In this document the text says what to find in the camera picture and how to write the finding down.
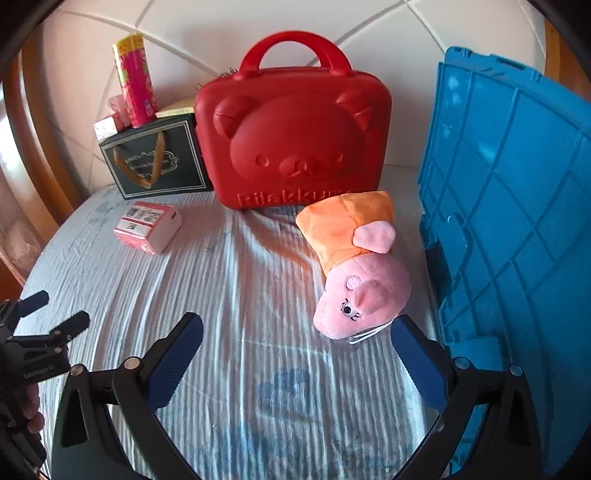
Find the person's hand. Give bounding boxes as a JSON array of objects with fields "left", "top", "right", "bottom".
[{"left": 21, "top": 384, "right": 45, "bottom": 434}]

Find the small pink white box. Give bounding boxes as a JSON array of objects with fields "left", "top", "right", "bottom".
[{"left": 113, "top": 201, "right": 182, "bottom": 255}]

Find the black gift box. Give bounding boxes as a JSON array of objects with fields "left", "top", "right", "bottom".
[{"left": 99, "top": 114, "right": 212, "bottom": 200}]

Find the small pink tissue packet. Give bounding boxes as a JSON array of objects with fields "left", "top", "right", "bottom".
[{"left": 93, "top": 94, "right": 131, "bottom": 143}]

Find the orange-dress pig plush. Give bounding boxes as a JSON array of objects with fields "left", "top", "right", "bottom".
[{"left": 295, "top": 191, "right": 412, "bottom": 340}]

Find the yellow sticky note pad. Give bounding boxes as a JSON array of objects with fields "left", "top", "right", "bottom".
[{"left": 155, "top": 97, "right": 194, "bottom": 119}]

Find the red bear suitcase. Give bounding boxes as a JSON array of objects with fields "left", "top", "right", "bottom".
[{"left": 194, "top": 31, "right": 392, "bottom": 210}]

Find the pink chips can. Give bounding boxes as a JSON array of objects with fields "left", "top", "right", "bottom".
[{"left": 112, "top": 33, "right": 158, "bottom": 128}]

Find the blue plastic storage crate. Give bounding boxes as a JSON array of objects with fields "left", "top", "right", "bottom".
[{"left": 418, "top": 47, "right": 590, "bottom": 477}]

